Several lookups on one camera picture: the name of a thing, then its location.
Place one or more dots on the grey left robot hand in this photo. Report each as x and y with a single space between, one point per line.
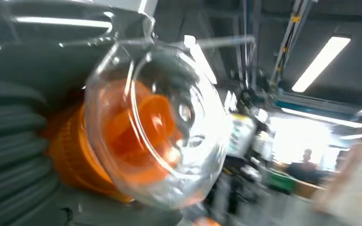
37 50

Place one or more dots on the orange bottle with clear cap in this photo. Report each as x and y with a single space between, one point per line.
143 140

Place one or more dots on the long ceiling light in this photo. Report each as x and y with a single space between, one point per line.
321 118
321 62

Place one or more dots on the person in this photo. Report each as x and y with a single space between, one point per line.
352 190
304 170

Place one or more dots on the overhead gantry rail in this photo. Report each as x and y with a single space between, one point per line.
288 37

